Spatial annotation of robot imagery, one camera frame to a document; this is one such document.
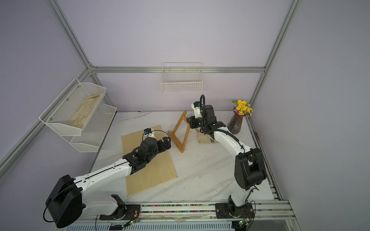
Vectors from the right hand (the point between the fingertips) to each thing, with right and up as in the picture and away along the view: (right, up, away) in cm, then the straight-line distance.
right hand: (190, 121), depth 88 cm
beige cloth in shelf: (-60, +2, -12) cm, 61 cm away
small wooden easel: (-6, -17, +6) cm, 19 cm away
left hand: (-15, -13, -5) cm, 20 cm away
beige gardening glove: (+10, -12, +15) cm, 22 cm away
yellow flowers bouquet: (+33, +8, +1) cm, 34 cm away
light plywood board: (-19, -30, +1) cm, 36 cm away
